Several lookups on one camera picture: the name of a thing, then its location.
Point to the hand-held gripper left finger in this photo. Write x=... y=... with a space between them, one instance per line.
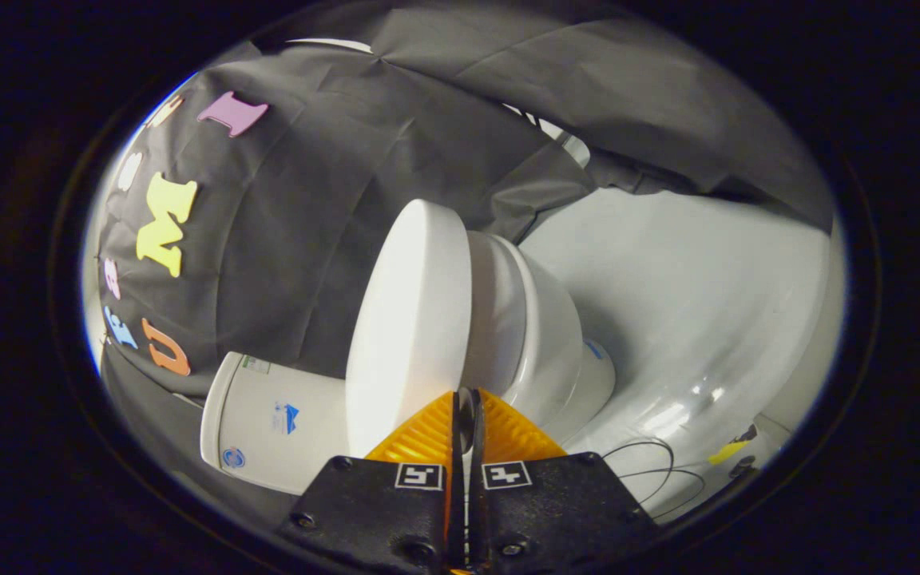
x=372 y=511

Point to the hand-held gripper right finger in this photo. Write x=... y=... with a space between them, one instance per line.
x=556 y=503

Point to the white toilet lid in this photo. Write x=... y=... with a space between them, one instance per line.
x=408 y=319

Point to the white toilet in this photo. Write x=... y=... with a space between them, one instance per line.
x=556 y=343

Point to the white toilet tank cover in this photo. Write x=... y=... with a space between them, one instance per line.
x=216 y=415

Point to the white toilet seat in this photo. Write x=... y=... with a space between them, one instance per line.
x=500 y=311

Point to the yellow tape strip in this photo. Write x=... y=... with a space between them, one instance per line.
x=727 y=452

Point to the black backdrop cloth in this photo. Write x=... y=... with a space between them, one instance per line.
x=308 y=216

